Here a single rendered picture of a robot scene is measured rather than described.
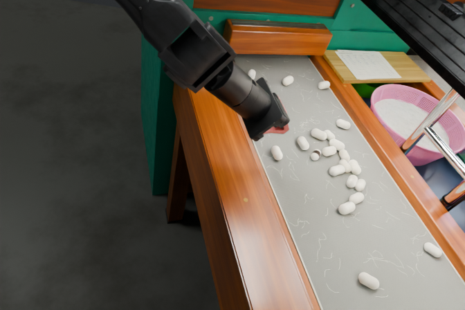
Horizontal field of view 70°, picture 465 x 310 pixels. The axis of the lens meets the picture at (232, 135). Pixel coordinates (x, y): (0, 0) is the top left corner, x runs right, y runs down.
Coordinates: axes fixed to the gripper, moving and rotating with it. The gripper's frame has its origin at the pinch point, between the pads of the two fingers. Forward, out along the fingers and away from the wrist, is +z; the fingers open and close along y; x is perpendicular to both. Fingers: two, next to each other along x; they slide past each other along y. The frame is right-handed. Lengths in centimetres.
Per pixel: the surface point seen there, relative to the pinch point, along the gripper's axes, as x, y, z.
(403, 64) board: -32, 33, 50
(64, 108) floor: 100, 100, 11
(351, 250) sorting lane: 2.8, -19.9, 15.8
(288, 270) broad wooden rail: 10.3, -21.9, 2.9
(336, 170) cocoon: -1.7, -3.7, 17.6
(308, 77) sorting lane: -6.9, 30.8, 25.9
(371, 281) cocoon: 1.8, -26.1, 14.2
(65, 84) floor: 100, 119, 11
